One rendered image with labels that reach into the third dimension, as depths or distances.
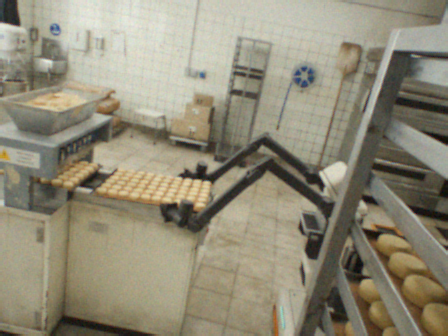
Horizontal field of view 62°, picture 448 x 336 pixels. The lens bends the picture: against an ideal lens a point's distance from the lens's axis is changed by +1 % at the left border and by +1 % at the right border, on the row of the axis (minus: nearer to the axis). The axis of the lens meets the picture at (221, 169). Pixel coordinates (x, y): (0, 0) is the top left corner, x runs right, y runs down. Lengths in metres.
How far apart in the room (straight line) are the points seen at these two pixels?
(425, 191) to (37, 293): 4.70
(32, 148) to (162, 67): 4.66
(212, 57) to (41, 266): 4.64
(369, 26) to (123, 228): 4.91
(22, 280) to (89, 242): 0.36
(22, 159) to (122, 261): 0.74
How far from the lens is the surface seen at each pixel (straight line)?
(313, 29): 6.00
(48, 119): 1.87
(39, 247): 2.04
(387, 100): 0.62
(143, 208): 1.95
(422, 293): 0.55
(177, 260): 2.04
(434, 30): 0.51
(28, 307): 2.29
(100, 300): 2.33
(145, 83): 6.43
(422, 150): 0.52
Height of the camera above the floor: 1.76
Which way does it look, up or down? 19 degrees down
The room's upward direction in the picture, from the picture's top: 11 degrees clockwise
